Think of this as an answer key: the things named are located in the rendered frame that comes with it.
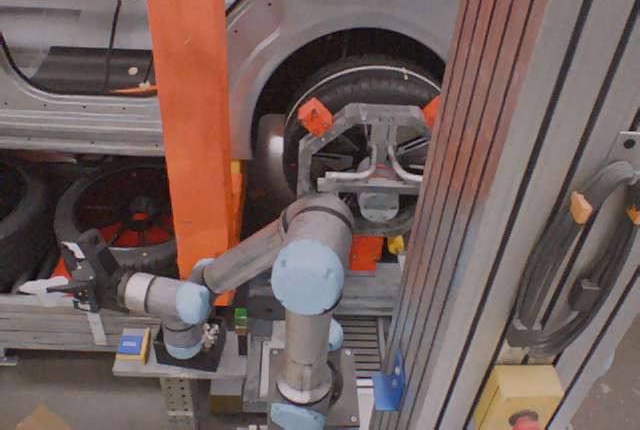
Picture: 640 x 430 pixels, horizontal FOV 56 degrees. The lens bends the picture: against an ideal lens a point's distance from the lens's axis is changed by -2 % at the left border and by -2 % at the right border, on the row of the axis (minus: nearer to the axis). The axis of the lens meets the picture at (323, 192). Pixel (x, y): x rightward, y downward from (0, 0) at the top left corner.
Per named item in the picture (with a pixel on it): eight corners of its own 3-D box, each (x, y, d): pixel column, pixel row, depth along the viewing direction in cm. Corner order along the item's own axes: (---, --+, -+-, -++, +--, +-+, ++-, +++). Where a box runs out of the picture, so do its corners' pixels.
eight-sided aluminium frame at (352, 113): (436, 227, 235) (465, 107, 200) (438, 239, 230) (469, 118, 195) (295, 222, 232) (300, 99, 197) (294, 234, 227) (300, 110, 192)
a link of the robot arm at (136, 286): (141, 292, 115) (159, 266, 121) (119, 287, 115) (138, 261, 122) (144, 321, 119) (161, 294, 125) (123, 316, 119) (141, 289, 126)
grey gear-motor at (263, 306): (293, 272, 279) (295, 215, 257) (291, 348, 247) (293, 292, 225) (253, 270, 278) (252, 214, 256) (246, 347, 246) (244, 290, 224)
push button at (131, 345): (144, 339, 201) (143, 335, 200) (139, 357, 196) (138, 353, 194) (123, 338, 201) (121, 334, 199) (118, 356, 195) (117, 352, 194)
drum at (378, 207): (391, 184, 221) (396, 153, 212) (397, 225, 205) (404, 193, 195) (352, 183, 220) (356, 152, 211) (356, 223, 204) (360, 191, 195)
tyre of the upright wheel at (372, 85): (488, 127, 236) (374, 14, 205) (503, 164, 218) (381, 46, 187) (364, 217, 265) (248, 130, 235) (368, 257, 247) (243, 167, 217)
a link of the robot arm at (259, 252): (335, 158, 112) (183, 259, 140) (323, 195, 104) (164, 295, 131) (376, 199, 116) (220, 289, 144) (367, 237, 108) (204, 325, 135)
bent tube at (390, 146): (435, 152, 204) (441, 125, 197) (445, 189, 189) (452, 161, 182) (383, 149, 203) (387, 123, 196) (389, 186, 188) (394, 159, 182)
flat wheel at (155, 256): (208, 186, 293) (205, 146, 277) (236, 287, 245) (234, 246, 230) (65, 208, 274) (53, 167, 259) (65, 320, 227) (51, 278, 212)
